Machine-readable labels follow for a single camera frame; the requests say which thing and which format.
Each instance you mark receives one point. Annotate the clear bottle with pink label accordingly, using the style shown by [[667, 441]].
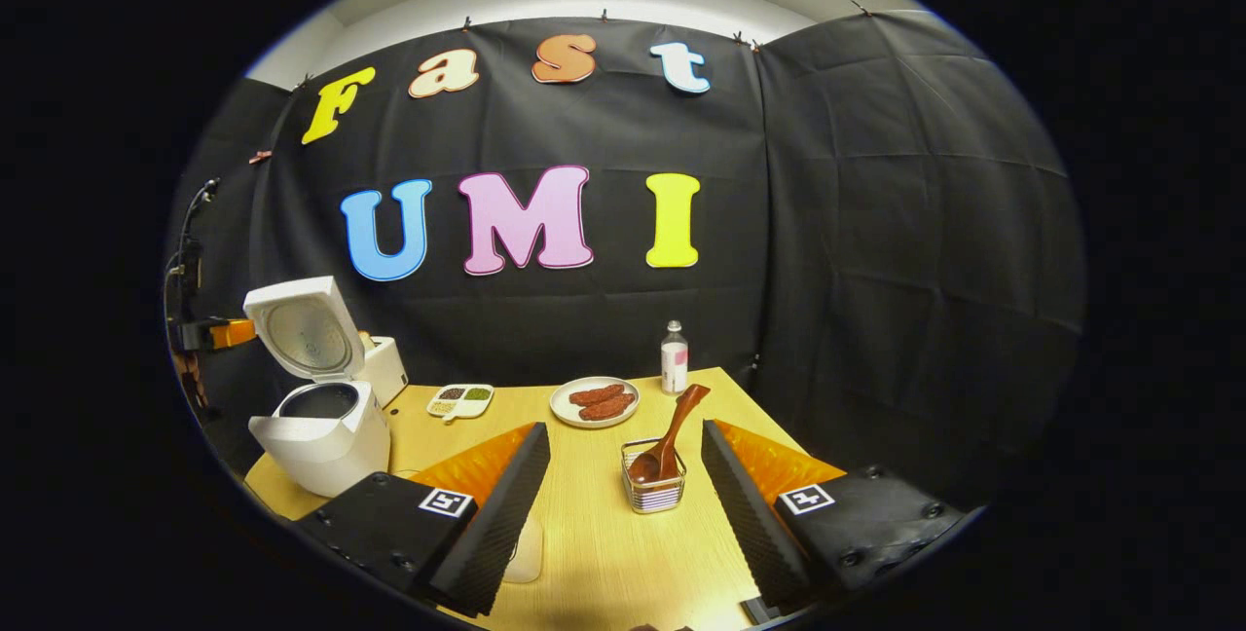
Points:
[[674, 363]]

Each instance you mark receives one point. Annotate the clear glass container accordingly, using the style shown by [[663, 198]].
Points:
[[531, 576]]

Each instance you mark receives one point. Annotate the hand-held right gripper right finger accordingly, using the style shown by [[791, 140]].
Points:
[[759, 524]]

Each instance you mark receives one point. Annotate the yellow soybeans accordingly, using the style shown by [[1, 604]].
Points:
[[443, 407]]

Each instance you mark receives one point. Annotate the white round plate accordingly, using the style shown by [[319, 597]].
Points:
[[560, 402]]

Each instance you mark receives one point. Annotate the green mung beans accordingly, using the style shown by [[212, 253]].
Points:
[[477, 394]]

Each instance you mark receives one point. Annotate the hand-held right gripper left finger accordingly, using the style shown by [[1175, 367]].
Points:
[[487, 524]]

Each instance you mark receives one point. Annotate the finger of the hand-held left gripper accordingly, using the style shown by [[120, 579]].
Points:
[[234, 333]]

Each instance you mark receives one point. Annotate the red sausage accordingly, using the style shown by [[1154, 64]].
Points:
[[596, 394], [608, 408]]

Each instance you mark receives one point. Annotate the brown wooden spoon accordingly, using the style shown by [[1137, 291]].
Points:
[[686, 412]]

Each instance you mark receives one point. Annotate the white divided dish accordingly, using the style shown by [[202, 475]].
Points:
[[462, 407]]

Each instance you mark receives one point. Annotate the white toaster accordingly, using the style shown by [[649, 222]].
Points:
[[389, 373]]

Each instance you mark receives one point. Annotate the toast bread slice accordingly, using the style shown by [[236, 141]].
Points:
[[366, 340]]

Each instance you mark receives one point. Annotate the white rice cooker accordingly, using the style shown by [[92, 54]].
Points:
[[321, 456]]

